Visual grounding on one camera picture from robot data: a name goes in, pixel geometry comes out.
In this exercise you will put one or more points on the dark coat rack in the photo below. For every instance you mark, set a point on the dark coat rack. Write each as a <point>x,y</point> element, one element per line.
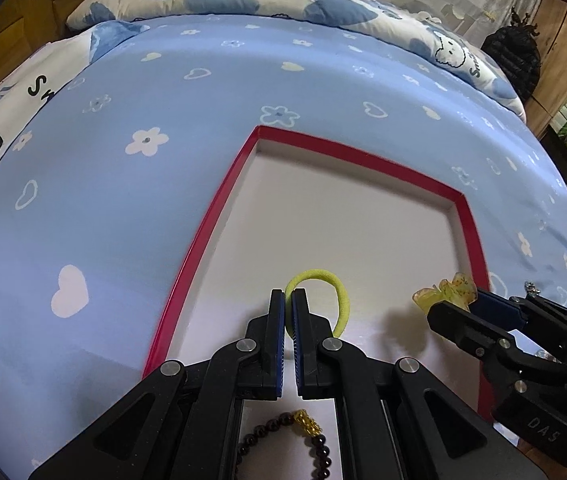
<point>521,20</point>

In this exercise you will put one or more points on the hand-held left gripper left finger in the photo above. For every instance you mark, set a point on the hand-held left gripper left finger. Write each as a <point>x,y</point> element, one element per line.
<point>277,330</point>

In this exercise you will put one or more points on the wooden headboard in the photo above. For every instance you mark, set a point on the wooden headboard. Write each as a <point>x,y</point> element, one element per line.
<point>23,5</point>

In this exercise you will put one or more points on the red shallow box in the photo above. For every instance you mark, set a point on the red shallow box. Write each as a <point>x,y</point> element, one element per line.
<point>363,220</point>

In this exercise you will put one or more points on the black puffer jacket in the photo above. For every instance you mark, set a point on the black puffer jacket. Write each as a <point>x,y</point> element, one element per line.
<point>513,55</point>

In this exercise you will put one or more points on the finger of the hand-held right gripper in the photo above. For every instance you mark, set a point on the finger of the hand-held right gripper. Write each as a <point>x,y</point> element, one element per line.
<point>458,327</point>
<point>501,307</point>

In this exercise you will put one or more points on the blue and white printed quilt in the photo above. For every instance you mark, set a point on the blue and white printed quilt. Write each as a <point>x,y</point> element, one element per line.
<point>263,2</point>

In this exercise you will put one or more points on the yellow claw hair clip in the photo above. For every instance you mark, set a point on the yellow claw hair clip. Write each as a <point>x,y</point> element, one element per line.
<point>451,290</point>

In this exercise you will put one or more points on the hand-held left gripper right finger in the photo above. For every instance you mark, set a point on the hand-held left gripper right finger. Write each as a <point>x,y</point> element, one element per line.
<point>297,330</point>

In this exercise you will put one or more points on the blue flower print bedsheet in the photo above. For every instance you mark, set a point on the blue flower print bedsheet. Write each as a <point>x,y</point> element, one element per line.
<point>163,210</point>

